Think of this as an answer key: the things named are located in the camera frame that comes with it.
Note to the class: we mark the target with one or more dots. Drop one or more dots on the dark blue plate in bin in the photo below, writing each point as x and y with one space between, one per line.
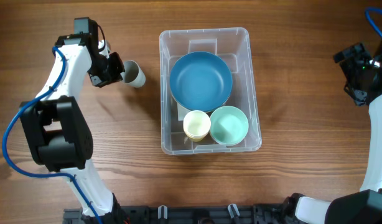
198 70

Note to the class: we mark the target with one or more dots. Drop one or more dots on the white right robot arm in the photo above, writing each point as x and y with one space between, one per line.
364 206

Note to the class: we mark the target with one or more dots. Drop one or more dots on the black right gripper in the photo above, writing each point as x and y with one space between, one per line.
348 60

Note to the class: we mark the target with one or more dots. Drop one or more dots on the dark blue plate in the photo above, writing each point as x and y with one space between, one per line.
198 70
203 99

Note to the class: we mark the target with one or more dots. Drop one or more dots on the grey plastic cup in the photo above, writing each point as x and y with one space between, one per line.
133 75

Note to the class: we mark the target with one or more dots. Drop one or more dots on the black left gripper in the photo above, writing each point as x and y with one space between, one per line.
119 67

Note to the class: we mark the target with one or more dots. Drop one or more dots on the clear plastic storage bin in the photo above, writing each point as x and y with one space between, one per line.
233 46

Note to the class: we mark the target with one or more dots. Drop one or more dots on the cream plastic cup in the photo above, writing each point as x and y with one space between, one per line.
196 123

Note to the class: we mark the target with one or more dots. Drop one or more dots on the white paper label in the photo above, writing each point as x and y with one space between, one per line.
181 112

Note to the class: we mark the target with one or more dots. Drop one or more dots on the yellow plastic cup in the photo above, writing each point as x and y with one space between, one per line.
196 138

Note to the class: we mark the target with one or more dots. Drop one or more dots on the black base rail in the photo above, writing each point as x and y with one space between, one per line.
253 214

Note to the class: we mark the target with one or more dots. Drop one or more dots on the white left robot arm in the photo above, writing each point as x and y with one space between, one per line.
55 128

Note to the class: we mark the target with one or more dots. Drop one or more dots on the mint green bowl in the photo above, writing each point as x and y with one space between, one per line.
229 125

